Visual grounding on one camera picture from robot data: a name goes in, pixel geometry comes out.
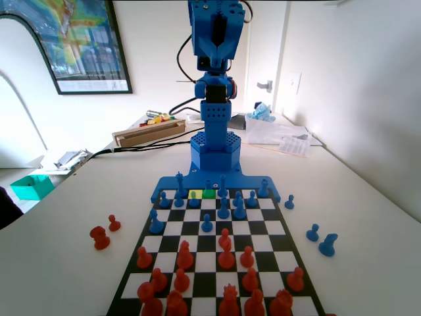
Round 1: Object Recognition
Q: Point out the black framed map poster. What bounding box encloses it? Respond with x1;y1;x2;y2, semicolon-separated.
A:
0;0;134;95

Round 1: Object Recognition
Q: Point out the dark grey pad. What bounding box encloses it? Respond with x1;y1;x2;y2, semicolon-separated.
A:
229;113;248;130

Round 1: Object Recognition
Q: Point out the red chess queen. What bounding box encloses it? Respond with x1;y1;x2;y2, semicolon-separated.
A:
218;284;240;316

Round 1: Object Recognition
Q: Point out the blue chess bishop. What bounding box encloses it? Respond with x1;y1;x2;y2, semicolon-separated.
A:
217;195;230;221
149;208;164;234

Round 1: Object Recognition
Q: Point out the black table cable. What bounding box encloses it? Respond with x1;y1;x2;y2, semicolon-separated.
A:
86;130;197;162
113;138;193;154

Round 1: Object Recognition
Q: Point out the blue chess king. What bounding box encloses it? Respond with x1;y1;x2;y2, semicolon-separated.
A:
174;171;187;200

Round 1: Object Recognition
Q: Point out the crumpled grey white packaging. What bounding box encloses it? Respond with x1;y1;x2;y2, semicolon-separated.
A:
54;148;95;171

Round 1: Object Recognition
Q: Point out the blue chess knight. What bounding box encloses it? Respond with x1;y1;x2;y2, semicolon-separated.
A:
318;232;339;257
232;197;246;221

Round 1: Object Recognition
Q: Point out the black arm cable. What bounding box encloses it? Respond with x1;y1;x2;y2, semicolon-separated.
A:
168;32;201;115

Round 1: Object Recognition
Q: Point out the black and white chessboard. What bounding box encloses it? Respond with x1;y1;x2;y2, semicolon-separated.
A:
105;187;326;316

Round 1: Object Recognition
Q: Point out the blue fuzzy toy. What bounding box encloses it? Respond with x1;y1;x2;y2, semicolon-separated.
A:
246;101;276;122

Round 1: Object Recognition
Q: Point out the blue chess queen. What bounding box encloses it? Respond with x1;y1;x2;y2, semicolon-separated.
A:
217;174;230;198

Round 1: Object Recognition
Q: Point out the printed paper sheet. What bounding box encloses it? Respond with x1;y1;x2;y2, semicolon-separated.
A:
278;134;312;159

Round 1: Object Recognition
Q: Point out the red white servo wire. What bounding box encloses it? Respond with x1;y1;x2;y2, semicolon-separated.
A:
243;1;255;26

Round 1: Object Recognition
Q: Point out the red chess bishop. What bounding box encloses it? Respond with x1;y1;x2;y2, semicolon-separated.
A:
176;240;195;271
243;288;266;316

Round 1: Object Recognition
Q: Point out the teal plastic box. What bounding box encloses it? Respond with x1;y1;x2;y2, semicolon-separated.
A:
9;174;55;201

